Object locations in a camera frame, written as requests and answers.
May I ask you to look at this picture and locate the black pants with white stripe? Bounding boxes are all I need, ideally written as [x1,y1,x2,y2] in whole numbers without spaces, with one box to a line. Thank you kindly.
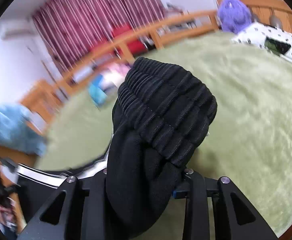
[16,56,218,239]

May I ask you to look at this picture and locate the person left hand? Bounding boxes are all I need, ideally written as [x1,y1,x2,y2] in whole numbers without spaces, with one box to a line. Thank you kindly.
[0,198,18,231]

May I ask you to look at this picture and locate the light blue plush towel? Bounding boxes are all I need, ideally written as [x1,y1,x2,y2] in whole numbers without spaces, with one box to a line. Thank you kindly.
[0,103,46,157]

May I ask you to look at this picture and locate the green plush bed blanket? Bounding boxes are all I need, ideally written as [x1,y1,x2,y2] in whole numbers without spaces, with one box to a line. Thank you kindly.
[35,32,292,239]

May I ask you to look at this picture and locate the geometric blue pink pillow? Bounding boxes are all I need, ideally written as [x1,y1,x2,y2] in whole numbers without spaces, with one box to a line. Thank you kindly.
[88,63,131,108]

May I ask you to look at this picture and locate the black phone on pillow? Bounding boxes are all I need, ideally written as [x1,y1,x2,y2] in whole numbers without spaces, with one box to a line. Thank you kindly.
[264,37,291,55]

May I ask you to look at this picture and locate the white black flower pillow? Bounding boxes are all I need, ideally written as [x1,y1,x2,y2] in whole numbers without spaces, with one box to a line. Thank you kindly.
[232,22,292,63]

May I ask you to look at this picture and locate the white air conditioner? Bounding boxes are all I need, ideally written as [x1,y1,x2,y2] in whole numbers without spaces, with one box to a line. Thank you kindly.
[0,19,37,40]

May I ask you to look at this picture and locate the purple plush toy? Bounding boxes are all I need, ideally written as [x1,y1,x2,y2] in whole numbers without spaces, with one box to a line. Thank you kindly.
[217,0,252,34]

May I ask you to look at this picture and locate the maroon patterned curtain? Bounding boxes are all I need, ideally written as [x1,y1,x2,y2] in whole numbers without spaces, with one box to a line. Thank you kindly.
[32,0,164,74]

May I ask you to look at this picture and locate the wooden bed frame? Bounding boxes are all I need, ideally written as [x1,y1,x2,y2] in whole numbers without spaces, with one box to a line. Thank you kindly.
[21,0,292,125]

